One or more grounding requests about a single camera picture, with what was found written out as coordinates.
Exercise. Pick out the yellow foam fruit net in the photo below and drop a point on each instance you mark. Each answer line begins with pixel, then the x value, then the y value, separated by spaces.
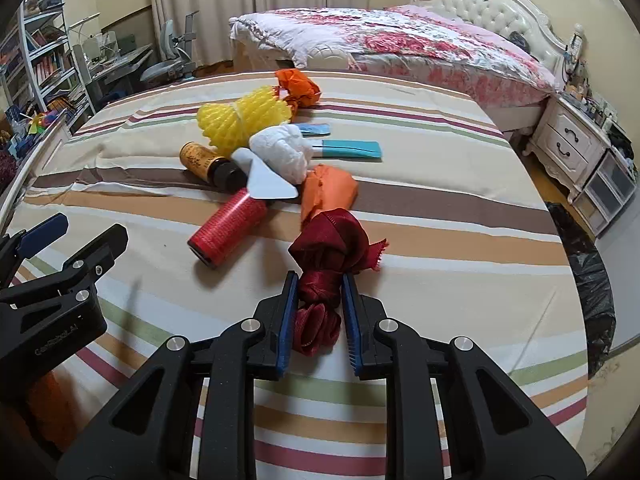
pixel 240 115

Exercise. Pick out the white bookshelf with books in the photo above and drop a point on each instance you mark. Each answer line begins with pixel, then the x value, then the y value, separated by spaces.
pixel 42 60

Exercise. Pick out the brown glass bottle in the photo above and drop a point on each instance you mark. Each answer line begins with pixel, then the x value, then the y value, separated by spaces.
pixel 210 165

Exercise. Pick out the colourful toy clutter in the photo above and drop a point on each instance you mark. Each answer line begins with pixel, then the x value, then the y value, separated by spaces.
pixel 30 127

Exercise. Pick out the clear plastic drawer unit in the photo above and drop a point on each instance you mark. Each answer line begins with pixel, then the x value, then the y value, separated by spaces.
pixel 607 190

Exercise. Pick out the grey study desk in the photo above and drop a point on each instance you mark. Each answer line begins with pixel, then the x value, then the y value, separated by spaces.
pixel 120 60

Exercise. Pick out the white tissue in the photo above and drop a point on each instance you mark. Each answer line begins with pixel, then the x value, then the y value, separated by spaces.
pixel 282 152

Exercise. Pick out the orange cloth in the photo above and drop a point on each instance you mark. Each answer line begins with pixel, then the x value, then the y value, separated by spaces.
pixel 330 190

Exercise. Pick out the black trash bag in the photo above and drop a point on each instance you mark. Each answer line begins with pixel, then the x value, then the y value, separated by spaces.
pixel 585 280

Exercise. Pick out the floral pink quilt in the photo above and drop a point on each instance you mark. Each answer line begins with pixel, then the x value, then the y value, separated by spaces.
pixel 410 40

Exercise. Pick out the dark red satin cloth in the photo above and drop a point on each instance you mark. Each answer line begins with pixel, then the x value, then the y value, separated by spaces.
pixel 330 245

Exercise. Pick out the white nightstand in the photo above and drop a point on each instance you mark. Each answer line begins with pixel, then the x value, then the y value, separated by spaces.
pixel 567 137

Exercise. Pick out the bed with floral quilt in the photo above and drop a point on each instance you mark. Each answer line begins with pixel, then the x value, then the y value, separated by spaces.
pixel 495 10

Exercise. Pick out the dark grey cushion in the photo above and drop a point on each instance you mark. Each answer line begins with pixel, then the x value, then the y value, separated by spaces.
pixel 520 41

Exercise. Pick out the small light blue packet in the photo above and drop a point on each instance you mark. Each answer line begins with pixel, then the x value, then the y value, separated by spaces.
pixel 315 130

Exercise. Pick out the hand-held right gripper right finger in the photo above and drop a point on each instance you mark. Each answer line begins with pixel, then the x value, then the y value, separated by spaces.
pixel 350 327

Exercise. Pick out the cluster of small bottles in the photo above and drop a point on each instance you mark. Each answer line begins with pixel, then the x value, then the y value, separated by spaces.
pixel 595 100

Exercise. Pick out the grey desk chair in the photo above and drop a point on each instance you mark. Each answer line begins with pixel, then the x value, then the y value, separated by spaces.
pixel 167 62

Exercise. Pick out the teal and white packet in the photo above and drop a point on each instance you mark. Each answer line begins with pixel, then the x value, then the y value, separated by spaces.
pixel 350 149

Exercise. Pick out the orange plastic bag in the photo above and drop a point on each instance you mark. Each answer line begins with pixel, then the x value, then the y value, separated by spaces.
pixel 297 85

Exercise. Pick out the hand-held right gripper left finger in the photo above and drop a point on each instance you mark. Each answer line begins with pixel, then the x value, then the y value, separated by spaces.
pixel 287 325

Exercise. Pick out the red cylindrical can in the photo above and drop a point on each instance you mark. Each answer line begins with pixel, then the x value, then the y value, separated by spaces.
pixel 227 227

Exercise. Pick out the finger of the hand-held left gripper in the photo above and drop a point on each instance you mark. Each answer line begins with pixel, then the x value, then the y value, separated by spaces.
pixel 95 255
pixel 45 232

